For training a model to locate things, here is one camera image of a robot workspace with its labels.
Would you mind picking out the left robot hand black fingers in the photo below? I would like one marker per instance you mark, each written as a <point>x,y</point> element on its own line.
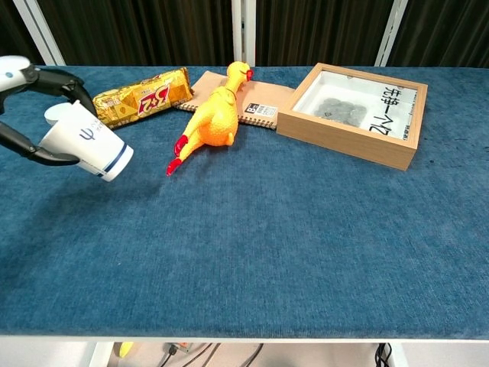
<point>53,82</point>

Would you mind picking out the white paper cup blue logo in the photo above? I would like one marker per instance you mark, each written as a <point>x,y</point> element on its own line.
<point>95,141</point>

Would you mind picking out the plain white paper cup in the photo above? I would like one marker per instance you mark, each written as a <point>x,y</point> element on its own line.
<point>55,114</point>

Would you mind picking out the gold biscuit packet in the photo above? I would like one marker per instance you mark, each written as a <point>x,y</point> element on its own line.
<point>153,95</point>

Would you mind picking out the dark pleated curtain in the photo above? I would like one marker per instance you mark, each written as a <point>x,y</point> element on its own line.
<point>145,30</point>

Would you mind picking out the yellow rubber chicken toy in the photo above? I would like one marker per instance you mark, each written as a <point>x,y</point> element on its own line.
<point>216,118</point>

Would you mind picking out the kraft spiral notebook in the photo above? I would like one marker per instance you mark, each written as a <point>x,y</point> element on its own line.
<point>263,95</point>

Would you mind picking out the blue velvet table cloth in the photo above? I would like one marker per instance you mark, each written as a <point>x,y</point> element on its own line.
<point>244,248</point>

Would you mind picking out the yellow object under table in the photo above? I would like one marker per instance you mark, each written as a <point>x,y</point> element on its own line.
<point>125,349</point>

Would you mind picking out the white table leg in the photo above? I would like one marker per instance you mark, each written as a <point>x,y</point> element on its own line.
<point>399,355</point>
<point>101,355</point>

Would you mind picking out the pile of grey coins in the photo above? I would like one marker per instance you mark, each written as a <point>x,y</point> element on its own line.
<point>342,109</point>

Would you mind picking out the orange grey plug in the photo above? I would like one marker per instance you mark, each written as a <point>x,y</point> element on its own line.
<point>177,347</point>

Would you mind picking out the white card black characters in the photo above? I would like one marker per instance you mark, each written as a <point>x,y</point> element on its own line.
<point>391,111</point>

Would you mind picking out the white slanted frame post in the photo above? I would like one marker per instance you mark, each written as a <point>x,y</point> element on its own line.
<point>391,30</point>
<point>40,30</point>

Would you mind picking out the white upright frame post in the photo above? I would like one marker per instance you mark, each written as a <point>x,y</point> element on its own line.
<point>243,30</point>

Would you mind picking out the wooden shadow box frame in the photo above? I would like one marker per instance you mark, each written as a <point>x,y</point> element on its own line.
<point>344,139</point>

